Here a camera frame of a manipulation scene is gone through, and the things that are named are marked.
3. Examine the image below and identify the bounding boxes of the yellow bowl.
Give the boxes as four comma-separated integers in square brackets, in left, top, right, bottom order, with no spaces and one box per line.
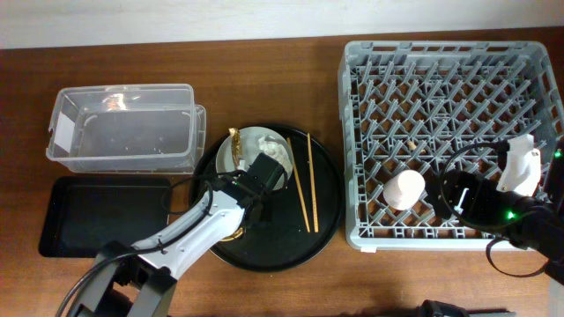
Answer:
[221,227,244,242]

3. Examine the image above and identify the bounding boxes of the pink plastic cup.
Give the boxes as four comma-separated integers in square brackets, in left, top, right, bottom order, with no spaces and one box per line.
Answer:
[383,170,426,210]

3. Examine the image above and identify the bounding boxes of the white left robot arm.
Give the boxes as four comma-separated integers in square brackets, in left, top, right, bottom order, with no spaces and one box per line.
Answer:
[56,153,288,316]

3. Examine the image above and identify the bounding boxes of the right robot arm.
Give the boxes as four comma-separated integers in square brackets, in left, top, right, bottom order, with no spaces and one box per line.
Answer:
[425,140,563,284]

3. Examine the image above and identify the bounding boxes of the small food crumb in rack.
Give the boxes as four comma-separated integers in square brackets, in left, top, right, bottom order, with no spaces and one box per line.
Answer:
[406,140,417,151]

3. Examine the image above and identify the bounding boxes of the grey dishwasher rack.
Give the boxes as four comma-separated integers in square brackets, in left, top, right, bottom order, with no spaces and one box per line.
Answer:
[338,41,563,253]

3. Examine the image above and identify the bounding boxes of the round black tray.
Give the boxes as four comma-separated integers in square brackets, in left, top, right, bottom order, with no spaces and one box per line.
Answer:
[211,124,345,272]

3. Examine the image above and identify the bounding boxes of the left wooden chopstick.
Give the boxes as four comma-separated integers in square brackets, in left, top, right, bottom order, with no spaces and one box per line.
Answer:
[286,137,311,233]

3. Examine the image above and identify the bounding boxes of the wooden chopstick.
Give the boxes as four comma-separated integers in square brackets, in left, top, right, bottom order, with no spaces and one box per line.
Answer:
[307,133,319,233]
[286,137,311,233]

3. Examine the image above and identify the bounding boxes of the right wooden chopstick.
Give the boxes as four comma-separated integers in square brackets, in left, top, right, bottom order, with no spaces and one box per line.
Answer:
[307,133,319,233]

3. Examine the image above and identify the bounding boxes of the crumpled white tissue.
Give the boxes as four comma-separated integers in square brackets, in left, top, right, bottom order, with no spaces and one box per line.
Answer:
[258,136,293,174]

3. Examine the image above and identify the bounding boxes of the brown gold snack wrapper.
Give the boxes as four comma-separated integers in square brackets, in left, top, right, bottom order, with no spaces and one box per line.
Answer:
[228,128,245,170]

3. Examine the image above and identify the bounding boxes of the grey plate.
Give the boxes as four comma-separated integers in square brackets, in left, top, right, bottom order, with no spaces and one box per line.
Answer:
[215,127,293,179]

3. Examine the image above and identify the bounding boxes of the black object at bottom edge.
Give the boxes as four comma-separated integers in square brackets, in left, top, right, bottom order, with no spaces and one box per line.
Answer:
[414,300,516,317]

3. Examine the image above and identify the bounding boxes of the clear plastic bin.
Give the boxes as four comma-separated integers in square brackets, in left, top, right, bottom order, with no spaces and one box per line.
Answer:
[46,84,206,174]

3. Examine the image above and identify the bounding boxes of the black rectangular tray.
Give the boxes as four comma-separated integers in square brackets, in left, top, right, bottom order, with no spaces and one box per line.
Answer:
[38,176,171,258]

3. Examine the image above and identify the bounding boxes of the black cable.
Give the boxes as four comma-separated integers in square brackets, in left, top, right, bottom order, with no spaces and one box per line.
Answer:
[438,140,552,279]

